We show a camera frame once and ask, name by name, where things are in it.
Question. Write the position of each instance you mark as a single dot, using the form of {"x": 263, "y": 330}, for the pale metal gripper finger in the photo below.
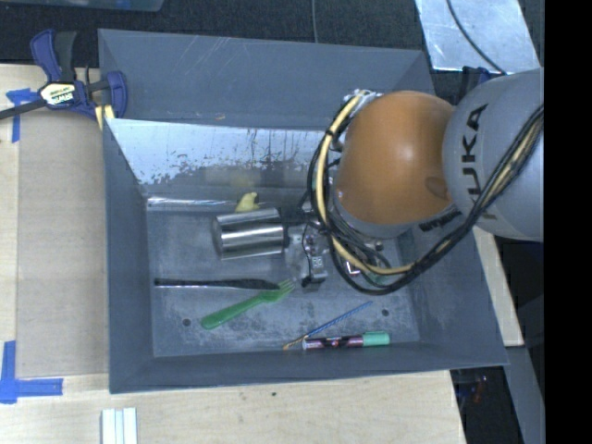
{"x": 307, "y": 244}
{"x": 317, "y": 266}

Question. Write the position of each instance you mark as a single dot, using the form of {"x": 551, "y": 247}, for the shiny metal cup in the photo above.
{"x": 250, "y": 236}

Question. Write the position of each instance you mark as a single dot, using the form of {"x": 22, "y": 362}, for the thin blue stick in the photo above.
{"x": 333, "y": 324}

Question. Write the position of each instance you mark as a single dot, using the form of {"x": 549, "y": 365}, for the small yellow toy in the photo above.
{"x": 247, "y": 202}

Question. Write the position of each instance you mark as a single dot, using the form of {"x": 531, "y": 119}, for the marker with green cap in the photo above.
{"x": 347, "y": 341}

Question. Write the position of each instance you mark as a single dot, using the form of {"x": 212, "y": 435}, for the green plastic fork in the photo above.
{"x": 240, "y": 309}

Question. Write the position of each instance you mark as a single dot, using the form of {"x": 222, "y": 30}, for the clear plastic wrapper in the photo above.
{"x": 185, "y": 202}

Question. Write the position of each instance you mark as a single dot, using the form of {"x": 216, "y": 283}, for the grey metal bin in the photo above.
{"x": 194, "y": 81}

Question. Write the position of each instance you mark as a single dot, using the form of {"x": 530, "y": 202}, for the pale wood flat board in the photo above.
{"x": 60, "y": 248}

